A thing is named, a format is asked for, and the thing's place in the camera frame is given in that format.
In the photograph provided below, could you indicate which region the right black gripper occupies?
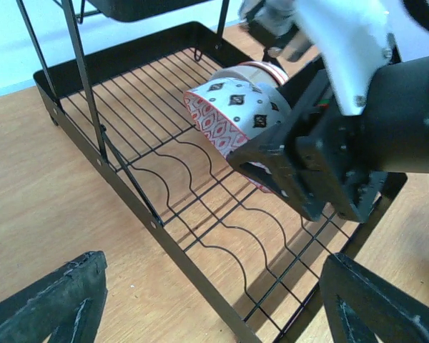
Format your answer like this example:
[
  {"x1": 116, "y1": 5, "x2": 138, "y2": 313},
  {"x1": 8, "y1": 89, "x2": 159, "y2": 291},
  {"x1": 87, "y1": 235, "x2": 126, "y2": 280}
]
[{"x1": 227, "y1": 69, "x2": 387, "y2": 223}]

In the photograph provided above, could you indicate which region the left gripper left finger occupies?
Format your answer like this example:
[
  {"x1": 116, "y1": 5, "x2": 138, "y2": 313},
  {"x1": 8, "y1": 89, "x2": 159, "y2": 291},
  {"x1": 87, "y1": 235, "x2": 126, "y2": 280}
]
[{"x1": 0, "y1": 251, "x2": 107, "y2": 342}]

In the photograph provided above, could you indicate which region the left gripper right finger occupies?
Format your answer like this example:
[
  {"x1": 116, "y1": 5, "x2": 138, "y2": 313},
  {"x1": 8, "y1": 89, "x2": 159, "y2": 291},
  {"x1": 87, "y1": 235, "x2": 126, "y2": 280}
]
[{"x1": 319, "y1": 253, "x2": 429, "y2": 342}]

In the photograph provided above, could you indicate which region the red dotted upturned bowl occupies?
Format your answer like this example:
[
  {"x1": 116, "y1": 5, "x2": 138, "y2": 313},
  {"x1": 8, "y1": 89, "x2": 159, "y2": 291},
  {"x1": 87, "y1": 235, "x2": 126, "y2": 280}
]
[{"x1": 183, "y1": 77, "x2": 292, "y2": 194}]

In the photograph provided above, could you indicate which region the orange floral patterned bowl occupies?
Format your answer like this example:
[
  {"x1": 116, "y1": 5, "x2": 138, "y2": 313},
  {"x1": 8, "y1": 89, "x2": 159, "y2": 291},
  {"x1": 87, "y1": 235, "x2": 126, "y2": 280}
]
[{"x1": 240, "y1": 61, "x2": 289, "y2": 86}]

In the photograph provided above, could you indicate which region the black wire dish rack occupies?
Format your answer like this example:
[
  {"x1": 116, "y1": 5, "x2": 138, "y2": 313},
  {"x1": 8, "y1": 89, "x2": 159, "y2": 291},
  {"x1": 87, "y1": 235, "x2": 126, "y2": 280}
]
[{"x1": 17, "y1": 1, "x2": 407, "y2": 342}]

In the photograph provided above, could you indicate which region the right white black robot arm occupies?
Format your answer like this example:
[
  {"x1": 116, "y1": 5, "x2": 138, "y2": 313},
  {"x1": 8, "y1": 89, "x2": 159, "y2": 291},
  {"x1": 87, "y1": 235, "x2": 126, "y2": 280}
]
[{"x1": 227, "y1": 1, "x2": 429, "y2": 223}]

